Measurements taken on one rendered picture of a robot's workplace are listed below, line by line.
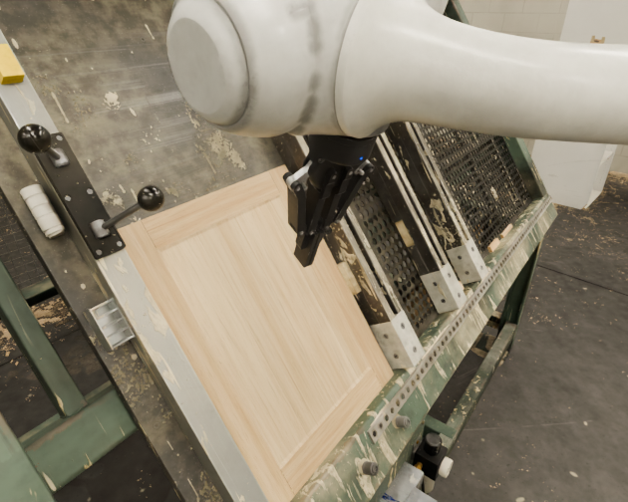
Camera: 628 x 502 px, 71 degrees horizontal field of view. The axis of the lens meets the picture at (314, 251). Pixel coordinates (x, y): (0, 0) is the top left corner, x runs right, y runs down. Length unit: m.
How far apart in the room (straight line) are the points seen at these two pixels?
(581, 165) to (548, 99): 4.47
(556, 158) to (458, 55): 4.53
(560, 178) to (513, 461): 3.17
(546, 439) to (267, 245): 1.74
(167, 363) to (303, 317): 0.32
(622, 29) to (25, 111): 4.29
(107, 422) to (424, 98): 0.68
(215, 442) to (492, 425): 1.69
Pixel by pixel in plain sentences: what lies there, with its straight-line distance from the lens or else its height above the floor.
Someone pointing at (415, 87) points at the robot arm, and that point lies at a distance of 0.27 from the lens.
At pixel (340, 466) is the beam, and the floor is 0.90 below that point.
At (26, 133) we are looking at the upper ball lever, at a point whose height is 1.53.
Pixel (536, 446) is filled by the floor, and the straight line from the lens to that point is 2.30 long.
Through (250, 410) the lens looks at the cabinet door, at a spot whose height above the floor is 1.03.
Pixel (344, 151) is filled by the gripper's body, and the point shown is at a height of 1.53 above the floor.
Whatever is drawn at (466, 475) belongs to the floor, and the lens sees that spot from 2.11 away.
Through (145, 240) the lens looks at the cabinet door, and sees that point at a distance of 0.80.
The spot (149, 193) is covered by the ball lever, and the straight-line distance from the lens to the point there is 0.67.
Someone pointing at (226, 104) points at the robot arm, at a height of 1.62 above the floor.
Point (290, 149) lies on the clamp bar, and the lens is 1.04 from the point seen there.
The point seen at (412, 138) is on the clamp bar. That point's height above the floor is 1.32.
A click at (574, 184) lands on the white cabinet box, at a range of 4.80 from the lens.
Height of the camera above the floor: 1.67
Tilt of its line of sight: 29 degrees down
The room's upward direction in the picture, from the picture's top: straight up
